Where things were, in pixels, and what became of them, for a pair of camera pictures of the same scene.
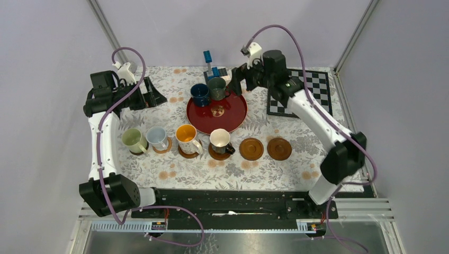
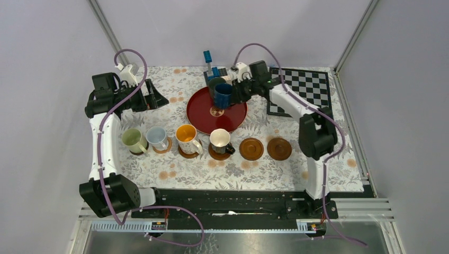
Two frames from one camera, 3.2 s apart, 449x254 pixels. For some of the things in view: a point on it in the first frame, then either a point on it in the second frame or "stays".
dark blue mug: [199, 93] to [223, 94]
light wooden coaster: [168, 149] stays
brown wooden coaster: [251, 149] stays
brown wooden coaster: [186, 155] stays
